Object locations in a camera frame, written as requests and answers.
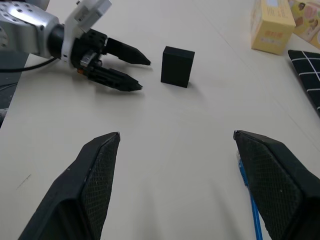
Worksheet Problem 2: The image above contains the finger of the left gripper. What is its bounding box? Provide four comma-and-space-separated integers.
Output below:
87, 65, 144, 93
104, 37, 152, 67

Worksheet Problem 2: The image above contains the blue Ethernet cable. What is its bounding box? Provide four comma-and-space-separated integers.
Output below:
235, 153, 264, 240

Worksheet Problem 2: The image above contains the yellow carton box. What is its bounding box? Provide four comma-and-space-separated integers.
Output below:
250, 0, 297, 56

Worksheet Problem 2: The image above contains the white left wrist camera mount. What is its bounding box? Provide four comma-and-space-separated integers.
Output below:
60, 0, 113, 69

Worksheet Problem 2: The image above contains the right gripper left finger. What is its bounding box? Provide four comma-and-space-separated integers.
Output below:
17, 131, 121, 240

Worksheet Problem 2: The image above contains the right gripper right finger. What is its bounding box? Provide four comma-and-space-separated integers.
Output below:
233, 129, 320, 240

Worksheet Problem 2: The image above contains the colourful printed carton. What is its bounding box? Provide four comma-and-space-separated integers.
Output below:
287, 0, 320, 50

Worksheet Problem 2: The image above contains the small black box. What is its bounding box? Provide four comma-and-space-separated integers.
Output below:
160, 45, 196, 89

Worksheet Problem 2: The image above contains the black white-grid cloth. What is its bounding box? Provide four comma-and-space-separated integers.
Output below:
287, 49, 320, 111

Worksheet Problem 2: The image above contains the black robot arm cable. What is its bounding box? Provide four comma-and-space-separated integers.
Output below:
0, 56, 57, 74

